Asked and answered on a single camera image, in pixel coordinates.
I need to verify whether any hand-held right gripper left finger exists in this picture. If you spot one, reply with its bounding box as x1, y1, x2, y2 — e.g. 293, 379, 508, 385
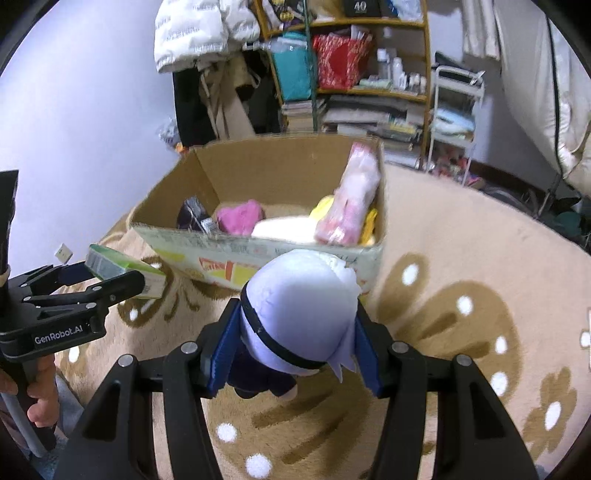
53, 299, 241, 480

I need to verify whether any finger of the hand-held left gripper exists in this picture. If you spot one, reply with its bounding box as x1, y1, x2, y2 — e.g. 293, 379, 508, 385
28, 270, 146, 309
9, 262, 95, 301

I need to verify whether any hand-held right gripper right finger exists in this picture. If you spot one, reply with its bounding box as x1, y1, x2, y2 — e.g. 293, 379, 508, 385
353, 302, 539, 480

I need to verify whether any green packet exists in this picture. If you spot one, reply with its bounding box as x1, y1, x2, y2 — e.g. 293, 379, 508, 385
87, 244, 166, 302

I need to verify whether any white plush doll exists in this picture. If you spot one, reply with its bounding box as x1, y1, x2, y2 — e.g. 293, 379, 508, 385
231, 249, 363, 400

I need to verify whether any yellow plush toy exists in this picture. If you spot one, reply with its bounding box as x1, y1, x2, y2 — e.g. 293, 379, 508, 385
308, 195, 378, 246

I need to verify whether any cardboard box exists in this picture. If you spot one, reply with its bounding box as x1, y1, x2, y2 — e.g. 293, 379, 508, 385
129, 135, 387, 296

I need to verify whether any person's left hand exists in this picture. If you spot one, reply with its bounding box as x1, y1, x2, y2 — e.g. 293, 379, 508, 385
0, 367, 61, 428

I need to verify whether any dark plastic packet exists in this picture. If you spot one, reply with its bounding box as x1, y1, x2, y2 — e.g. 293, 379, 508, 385
177, 197, 219, 234

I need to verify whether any beige patterned blanket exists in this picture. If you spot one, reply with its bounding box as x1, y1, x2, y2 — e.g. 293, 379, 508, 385
55, 164, 591, 480

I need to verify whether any white plush toy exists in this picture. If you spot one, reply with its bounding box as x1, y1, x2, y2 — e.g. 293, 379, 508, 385
250, 216, 320, 244

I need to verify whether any clear bag of toys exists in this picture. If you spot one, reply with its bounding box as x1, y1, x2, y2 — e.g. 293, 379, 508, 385
159, 117, 190, 153

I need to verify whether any pink packaged plush toy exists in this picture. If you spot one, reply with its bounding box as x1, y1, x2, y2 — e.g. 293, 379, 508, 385
315, 142, 383, 246

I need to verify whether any black coat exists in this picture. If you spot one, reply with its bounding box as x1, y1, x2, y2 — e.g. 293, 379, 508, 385
173, 67, 218, 146

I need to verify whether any beige coat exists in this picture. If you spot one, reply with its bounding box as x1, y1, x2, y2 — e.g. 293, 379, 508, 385
198, 60, 254, 139

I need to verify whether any black chair base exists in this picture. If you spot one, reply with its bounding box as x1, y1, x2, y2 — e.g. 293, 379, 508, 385
480, 185, 555, 217

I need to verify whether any black bag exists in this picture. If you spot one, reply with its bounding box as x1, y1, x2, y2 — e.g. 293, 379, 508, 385
240, 48, 282, 134

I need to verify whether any pile of magazines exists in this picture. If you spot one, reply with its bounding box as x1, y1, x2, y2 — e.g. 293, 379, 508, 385
321, 95, 428, 167

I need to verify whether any stack of books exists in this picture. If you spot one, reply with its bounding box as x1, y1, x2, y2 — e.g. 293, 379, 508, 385
281, 99, 326, 134

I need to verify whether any white trolley cart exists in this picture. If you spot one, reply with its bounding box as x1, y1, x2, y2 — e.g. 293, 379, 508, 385
422, 65, 485, 178

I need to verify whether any white puffer jacket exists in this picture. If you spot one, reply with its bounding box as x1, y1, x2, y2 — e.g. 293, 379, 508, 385
154, 0, 262, 75

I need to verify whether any wooden shelf rack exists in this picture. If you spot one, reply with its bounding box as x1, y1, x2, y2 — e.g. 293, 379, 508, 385
254, 0, 432, 139

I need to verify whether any teal bag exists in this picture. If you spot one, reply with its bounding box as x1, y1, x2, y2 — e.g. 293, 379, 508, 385
270, 32, 315, 102

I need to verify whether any green pole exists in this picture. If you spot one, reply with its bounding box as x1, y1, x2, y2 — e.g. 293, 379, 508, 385
302, 0, 319, 132

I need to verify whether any red gift bag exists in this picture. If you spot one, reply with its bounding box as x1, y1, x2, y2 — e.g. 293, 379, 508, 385
311, 33, 372, 90

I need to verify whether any black printed shirt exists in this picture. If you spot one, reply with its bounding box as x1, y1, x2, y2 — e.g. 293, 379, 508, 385
265, 0, 308, 24

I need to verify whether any white hanging cloth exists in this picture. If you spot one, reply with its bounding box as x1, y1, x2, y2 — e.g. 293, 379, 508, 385
462, 0, 502, 61

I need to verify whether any white plastic bag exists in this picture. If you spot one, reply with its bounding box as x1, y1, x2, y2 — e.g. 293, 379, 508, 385
381, 0, 423, 21

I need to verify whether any black box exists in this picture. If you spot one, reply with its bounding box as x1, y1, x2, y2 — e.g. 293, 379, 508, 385
342, 0, 382, 17

